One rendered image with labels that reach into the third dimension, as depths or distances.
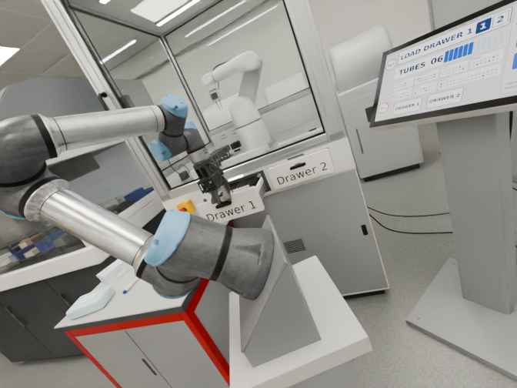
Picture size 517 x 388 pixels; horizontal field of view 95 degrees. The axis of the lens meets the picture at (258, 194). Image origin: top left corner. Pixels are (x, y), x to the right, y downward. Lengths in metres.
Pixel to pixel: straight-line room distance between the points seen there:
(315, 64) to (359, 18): 3.31
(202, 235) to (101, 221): 0.27
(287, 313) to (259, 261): 0.11
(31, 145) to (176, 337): 0.72
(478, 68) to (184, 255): 0.93
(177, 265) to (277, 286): 0.19
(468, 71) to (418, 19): 3.55
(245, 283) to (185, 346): 0.59
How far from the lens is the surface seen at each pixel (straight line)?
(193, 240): 0.47
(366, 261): 1.42
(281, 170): 1.13
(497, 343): 1.45
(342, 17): 4.35
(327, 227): 1.28
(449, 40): 1.09
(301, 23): 1.10
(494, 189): 1.16
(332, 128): 1.10
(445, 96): 0.99
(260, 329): 0.51
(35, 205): 0.72
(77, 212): 0.68
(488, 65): 0.99
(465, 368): 1.42
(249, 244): 0.48
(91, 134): 0.70
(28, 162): 0.69
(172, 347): 1.08
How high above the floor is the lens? 1.20
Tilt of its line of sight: 19 degrees down
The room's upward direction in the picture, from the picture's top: 24 degrees counter-clockwise
